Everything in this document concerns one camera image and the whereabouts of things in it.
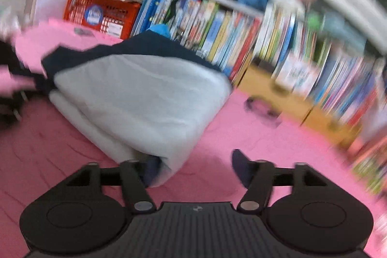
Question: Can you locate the navy and white jacket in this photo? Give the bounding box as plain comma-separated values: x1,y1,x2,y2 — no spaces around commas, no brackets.
41,31,232,187

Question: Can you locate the wooden drawer organizer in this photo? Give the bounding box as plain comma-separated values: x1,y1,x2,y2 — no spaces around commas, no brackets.
238,64,361,148

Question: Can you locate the pink floor mat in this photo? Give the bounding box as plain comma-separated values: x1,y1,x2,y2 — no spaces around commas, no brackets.
0,19,387,258

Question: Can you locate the colourful triangular toy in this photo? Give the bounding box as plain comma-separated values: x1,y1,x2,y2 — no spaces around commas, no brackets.
349,125,386,198

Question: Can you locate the row of upright books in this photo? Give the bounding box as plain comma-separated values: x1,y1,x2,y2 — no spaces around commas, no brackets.
131,0,386,126

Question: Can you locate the blue plush ball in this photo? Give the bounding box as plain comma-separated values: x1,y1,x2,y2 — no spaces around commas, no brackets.
148,23,171,39

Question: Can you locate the red plastic crate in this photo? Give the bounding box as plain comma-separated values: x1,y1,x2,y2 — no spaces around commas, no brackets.
63,0,140,40

